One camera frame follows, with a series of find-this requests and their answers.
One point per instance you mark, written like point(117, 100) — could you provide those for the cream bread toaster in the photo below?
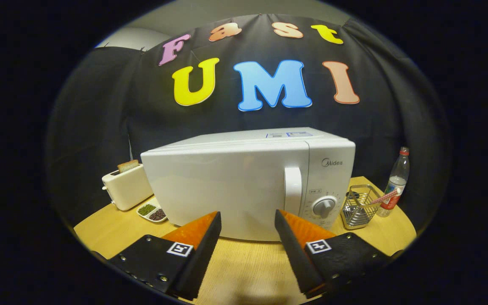
point(127, 188)

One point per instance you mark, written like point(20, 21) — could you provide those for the pink striped straw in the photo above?
point(386, 197)

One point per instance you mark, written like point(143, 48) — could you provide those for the white toaster oven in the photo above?
point(227, 182)

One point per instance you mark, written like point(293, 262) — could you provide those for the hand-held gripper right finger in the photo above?
point(297, 254)

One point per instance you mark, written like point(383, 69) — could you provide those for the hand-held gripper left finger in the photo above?
point(201, 254)

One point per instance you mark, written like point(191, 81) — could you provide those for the clear plastic water bottle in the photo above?
point(398, 169)

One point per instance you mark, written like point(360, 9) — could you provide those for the toast bread slice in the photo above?
point(128, 166)

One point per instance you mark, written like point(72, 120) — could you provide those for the black backdrop cloth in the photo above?
point(100, 127)

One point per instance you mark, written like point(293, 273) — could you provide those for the white divided bean dish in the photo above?
point(151, 212)

